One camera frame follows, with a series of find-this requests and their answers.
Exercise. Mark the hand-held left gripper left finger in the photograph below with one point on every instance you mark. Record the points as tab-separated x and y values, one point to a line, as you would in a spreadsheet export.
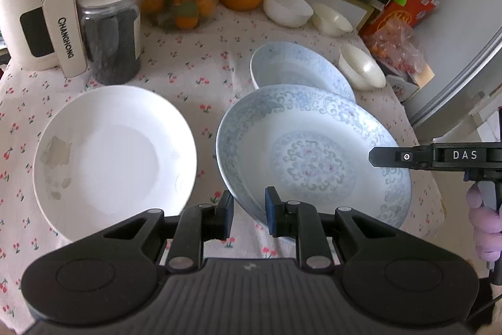
225	218

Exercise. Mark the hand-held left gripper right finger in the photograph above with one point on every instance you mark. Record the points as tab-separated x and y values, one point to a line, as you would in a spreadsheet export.
270	215

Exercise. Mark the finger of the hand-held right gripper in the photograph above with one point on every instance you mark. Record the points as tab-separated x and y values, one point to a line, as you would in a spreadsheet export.
392	157

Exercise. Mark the large blue patterned plate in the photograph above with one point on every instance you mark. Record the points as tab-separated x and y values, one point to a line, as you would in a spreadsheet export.
313	146

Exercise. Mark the cream bowl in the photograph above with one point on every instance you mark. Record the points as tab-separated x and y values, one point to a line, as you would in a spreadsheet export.
331	21

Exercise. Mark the person's right hand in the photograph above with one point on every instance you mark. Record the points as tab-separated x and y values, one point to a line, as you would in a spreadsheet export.
485	231

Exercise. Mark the black and white carton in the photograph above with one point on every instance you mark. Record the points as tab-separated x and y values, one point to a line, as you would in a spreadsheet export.
411	85

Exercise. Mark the small white bowl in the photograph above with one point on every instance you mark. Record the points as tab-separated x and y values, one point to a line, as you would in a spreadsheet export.
362	68

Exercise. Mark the clear plastic snack bag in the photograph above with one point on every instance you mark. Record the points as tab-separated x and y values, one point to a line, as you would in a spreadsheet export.
396	48

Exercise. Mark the plain white plate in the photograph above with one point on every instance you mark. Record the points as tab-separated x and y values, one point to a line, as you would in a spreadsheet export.
113	158

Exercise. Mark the grey refrigerator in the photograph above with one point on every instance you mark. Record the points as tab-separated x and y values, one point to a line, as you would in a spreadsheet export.
459	25

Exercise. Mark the small blue patterned plate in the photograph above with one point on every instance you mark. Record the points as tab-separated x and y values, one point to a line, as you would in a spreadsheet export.
290	64

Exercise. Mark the red cardboard box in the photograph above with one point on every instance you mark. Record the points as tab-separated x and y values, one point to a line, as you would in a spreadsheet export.
408	11

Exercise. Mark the cherry print tablecloth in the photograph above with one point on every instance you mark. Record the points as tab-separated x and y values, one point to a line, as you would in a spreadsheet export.
211	56

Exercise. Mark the large white bowl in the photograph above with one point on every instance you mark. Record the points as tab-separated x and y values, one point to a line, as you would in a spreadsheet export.
286	7

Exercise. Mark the white-lidded jar with dark contents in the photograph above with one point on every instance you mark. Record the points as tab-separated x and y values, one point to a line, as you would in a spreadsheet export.
111	36

